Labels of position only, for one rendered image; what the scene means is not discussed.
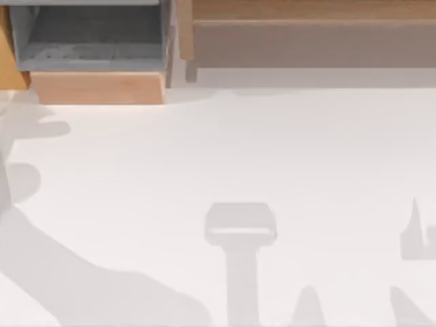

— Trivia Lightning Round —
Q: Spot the wooden open shelf unit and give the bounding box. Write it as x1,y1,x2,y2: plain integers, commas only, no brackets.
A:
173,0,436,83

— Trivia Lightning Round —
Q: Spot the pale wooden drawer front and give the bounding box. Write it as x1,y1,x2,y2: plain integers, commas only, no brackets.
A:
29,70,168,106

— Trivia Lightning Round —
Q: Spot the wooden cupboard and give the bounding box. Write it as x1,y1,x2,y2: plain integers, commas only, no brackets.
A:
0,5,32,91

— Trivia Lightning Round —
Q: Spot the pulled-out grey pierced drawer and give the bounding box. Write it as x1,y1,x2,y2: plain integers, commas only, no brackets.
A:
7,0,174,90

